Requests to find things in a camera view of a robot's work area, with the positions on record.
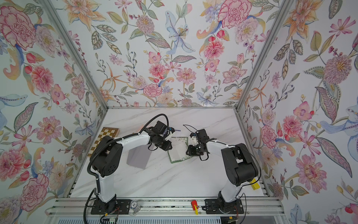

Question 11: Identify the green floral letter paper top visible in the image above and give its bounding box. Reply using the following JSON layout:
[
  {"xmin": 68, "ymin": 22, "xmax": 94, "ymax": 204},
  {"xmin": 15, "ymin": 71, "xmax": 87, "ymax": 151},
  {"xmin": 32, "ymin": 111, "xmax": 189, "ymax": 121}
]
[{"xmin": 168, "ymin": 137, "xmax": 192, "ymax": 164}]

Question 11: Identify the wooden chessboard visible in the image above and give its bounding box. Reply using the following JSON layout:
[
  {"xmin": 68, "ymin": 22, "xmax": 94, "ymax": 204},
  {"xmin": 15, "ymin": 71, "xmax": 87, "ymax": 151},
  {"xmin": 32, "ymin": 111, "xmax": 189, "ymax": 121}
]
[{"xmin": 88, "ymin": 127, "xmax": 120, "ymax": 158}]

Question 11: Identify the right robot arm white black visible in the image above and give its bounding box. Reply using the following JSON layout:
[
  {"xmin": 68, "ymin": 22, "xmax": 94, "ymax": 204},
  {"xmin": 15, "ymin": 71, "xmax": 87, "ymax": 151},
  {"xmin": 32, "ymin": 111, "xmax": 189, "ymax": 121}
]
[{"xmin": 186, "ymin": 129, "xmax": 261, "ymax": 207}]

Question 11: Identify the small green circuit board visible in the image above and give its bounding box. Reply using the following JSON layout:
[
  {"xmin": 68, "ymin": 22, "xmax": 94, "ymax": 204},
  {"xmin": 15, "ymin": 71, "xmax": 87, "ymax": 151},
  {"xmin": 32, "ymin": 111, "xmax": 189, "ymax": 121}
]
[{"xmin": 100, "ymin": 217, "xmax": 117, "ymax": 224}]

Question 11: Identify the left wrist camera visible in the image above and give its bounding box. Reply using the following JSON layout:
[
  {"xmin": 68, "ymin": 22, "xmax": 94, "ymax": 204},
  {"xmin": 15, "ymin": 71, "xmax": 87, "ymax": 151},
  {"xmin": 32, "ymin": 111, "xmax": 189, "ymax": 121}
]
[{"xmin": 164, "ymin": 132, "xmax": 173, "ymax": 141}]

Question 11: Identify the grey envelope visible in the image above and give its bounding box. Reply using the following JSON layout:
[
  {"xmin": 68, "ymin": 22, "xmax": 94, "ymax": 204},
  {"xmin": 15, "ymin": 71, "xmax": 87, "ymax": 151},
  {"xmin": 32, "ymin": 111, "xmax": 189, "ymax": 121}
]
[{"xmin": 126, "ymin": 145, "xmax": 152, "ymax": 169}]

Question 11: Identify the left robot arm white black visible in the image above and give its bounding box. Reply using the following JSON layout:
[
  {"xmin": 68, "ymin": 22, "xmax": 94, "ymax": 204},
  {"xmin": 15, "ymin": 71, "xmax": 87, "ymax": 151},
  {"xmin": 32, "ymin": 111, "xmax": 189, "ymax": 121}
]
[{"xmin": 87, "ymin": 121, "xmax": 175, "ymax": 203}]

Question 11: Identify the red emergency stop button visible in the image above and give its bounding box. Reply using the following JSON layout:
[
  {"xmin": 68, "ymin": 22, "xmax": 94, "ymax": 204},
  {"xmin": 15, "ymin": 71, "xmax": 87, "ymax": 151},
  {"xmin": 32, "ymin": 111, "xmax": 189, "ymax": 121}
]
[{"xmin": 191, "ymin": 200, "xmax": 199, "ymax": 215}]

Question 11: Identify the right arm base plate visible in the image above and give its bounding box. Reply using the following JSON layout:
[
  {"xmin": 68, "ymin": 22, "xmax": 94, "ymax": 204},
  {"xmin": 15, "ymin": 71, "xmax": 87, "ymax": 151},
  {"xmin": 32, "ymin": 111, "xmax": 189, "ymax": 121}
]
[{"xmin": 202, "ymin": 198, "xmax": 245, "ymax": 215}]

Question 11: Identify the aluminium rail frame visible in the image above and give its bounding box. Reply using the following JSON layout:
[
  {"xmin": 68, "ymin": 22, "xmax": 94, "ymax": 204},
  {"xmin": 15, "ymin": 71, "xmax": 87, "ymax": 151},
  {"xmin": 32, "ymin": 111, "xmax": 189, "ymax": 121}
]
[{"xmin": 45, "ymin": 197, "xmax": 288, "ymax": 224}]

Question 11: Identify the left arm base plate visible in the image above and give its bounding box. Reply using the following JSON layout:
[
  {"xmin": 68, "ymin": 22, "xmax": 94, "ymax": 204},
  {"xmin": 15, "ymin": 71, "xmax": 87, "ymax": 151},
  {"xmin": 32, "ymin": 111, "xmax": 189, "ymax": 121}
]
[{"xmin": 90, "ymin": 199, "xmax": 131, "ymax": 215}]

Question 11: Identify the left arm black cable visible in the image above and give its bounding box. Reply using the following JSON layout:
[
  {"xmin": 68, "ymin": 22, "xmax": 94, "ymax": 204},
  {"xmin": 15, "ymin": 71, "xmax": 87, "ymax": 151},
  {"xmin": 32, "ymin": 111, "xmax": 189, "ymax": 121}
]
[{"xmin": 138, "ymin": 113, "xmax": 170, "ymax": 135}]

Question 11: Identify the round silver knob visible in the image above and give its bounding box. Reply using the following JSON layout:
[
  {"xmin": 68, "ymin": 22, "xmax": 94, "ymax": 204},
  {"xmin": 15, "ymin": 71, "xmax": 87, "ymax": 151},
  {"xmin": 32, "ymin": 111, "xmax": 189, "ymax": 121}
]
[{"xmin": 130, "ymin": 200, "xmax": 141, "ymax": 213}]

